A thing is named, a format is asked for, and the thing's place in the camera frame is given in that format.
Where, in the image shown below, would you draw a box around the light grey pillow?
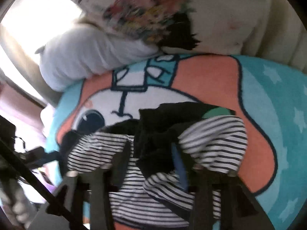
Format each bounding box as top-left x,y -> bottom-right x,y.
36,24 -> 160,92

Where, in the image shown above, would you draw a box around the beige curtain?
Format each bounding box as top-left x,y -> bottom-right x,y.
241,0 -> 306,74

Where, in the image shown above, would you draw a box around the floral print cushion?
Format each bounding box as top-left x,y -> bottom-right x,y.
72,0 -> 268,55

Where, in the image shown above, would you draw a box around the black striped kids pants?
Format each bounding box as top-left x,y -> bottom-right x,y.
59,102 -> 248,229

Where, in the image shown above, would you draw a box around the teal star cartoon blanket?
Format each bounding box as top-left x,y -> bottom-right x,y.
46,55 -> 306,229

